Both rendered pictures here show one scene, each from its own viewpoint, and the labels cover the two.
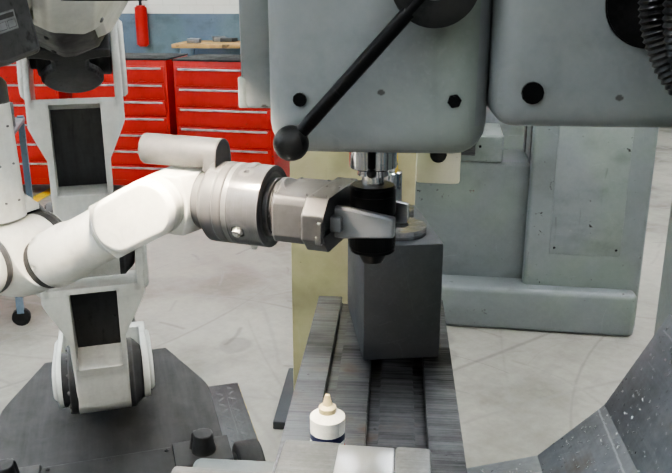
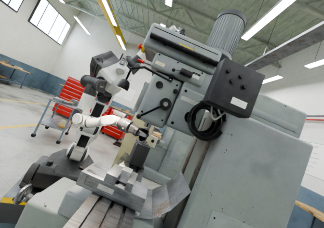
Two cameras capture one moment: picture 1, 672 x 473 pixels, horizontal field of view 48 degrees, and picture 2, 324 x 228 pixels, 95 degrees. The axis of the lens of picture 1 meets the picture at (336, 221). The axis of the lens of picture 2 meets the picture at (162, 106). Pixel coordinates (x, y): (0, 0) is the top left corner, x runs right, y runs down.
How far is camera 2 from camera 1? 0.26 m
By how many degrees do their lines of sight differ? 22
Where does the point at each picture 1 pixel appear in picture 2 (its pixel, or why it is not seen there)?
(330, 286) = not seen: hidden behind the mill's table
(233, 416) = not seen: hidden behind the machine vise
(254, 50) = (138, 103)
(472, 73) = (165, 117)
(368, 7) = (155, 103)
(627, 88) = (184, 127)
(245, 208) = (126, 125)
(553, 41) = (177, 117)
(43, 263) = (87, 122)
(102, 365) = (79, 150)
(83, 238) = (97, 121)
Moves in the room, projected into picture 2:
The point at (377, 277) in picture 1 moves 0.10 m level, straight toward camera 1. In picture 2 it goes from (137, 149) to (136, 152)
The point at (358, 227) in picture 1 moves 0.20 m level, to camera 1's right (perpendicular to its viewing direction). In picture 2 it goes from (141, 134) to (169, 145)
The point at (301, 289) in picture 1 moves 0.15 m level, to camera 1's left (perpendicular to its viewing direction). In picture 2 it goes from (118, 156) to (110, 153)
